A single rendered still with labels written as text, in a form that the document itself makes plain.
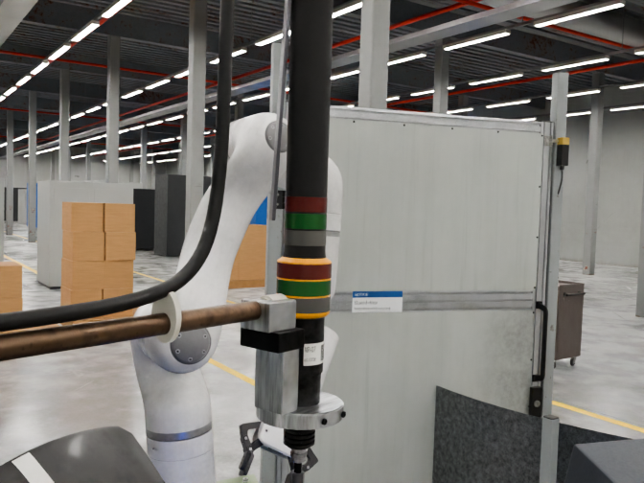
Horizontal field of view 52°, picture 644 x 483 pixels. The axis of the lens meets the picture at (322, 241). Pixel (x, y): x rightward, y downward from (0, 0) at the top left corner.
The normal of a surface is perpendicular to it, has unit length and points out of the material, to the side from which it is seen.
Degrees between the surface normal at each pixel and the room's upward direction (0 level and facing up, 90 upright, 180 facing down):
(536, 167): 90
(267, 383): 90
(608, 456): 15
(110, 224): 90
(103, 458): 37
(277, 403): 90
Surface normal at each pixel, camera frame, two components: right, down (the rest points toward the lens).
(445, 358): 0.28, 0.07
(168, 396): -0.16, -0.82
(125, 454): 0.57, -0.79
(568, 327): 0.60, 0.06
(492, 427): -0.77, 0.01
